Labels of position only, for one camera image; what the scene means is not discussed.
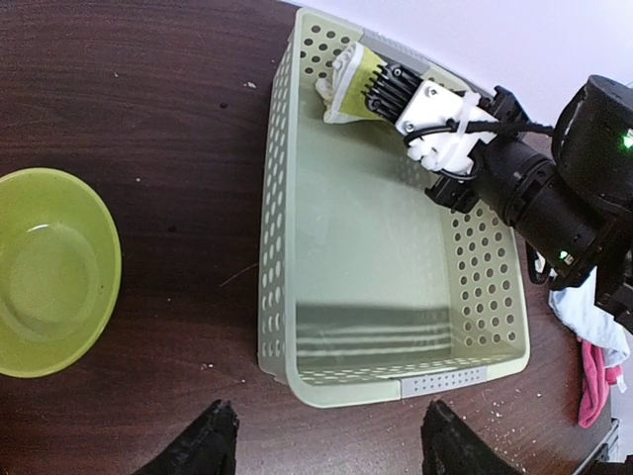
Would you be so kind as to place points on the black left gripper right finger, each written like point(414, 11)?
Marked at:
point(450, 446)

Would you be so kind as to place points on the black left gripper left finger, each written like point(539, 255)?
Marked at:
point(206, 446)

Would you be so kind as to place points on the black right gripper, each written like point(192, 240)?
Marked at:
point(476, 149)

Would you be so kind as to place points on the green patterned towel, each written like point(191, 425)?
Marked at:
point(342, 93)

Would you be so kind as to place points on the pale green plastic basket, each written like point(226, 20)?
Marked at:
point(368, 291)

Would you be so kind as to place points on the pink towel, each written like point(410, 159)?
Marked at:
point(597, 381)

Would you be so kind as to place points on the light blue towel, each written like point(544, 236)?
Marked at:
point(575, 308)

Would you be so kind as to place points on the lime green bowl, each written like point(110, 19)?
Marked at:
point(61, 270)

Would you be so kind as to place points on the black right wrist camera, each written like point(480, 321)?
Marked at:
point(592, 144)

